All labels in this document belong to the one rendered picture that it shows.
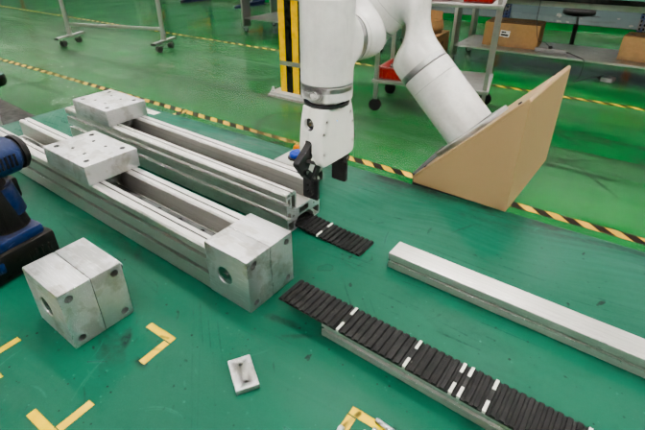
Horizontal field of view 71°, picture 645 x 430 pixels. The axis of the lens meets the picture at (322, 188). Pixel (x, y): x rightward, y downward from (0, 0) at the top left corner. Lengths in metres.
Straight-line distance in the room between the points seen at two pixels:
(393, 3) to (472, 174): 0.42
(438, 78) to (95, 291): 0.80
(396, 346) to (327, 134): 0.33
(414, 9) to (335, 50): 0.43
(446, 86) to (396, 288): 0.51
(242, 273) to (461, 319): 0.33
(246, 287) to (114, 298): 0.19
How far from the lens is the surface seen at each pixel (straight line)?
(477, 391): 0.61
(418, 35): 1.09
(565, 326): 0.73
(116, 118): 1.24
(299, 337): 0.67
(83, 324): 0.72
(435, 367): 0.61
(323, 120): 0.71
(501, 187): 0.98
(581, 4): 5.16
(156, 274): 0.82
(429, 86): 1.07
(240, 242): 0.69
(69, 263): 0.74
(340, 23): 0.68
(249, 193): 0.89
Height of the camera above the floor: 1.28
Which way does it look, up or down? 29 degrees down
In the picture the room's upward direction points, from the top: straight up
